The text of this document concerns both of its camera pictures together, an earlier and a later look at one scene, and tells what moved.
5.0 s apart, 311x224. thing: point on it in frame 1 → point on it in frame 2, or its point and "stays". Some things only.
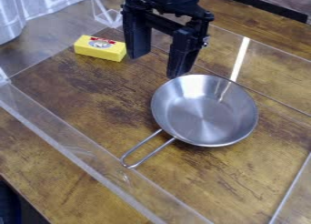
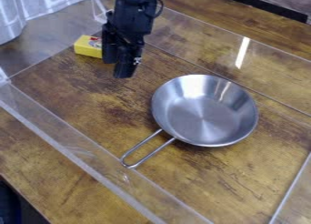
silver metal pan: x=202 y=109 stays
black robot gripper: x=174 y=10 → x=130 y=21
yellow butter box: x=101 y=47 stays
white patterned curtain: x=25 y=5 stays
